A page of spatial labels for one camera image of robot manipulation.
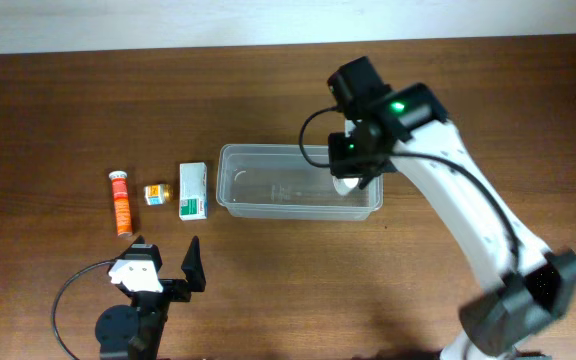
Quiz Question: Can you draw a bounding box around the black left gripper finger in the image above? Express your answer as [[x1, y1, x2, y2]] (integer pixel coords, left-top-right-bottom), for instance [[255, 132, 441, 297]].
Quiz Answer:
[[119, 236, 162, 273], [181, 236, 206, 292]]

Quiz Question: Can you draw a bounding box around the white spray bottle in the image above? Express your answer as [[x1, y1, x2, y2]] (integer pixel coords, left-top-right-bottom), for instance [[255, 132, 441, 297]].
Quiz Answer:
[[333, 177, 360, 196]]

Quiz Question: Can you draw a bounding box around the black camera cable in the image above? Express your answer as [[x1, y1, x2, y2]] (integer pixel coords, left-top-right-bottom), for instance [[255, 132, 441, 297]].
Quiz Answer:
[[298, 105, 342, 170], [50, 259, 118, 360]]

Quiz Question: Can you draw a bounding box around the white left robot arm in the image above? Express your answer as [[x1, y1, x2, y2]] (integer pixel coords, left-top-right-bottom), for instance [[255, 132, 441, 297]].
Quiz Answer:
[[95, 237, 206, 359]]

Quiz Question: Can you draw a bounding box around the black right camera cable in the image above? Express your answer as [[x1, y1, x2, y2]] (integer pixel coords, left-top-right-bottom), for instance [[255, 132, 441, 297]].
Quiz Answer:
[[298, 105, 342, 170]]

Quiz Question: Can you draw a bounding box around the white green medicine box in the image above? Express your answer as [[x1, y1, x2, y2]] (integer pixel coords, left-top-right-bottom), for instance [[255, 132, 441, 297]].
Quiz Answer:
[[179, 162, 208, 221]]

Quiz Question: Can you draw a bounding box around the clear plastic container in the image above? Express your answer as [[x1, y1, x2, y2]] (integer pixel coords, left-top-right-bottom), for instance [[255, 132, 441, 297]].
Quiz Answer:
[[216, 144, 383, 221]]

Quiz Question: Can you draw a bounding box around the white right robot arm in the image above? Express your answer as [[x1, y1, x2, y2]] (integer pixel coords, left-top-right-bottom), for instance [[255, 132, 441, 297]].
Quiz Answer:
[[329, 82, 576, 359]]

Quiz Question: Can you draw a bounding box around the orange effervescent tablet tube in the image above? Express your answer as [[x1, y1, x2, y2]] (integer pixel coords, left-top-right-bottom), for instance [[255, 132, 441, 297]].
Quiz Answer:
[[108, 170, 133, 237]]

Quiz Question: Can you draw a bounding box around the black left camera cable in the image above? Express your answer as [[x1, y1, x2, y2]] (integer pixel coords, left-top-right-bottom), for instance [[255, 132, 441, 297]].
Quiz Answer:
[[50, 259, 118, 360]]

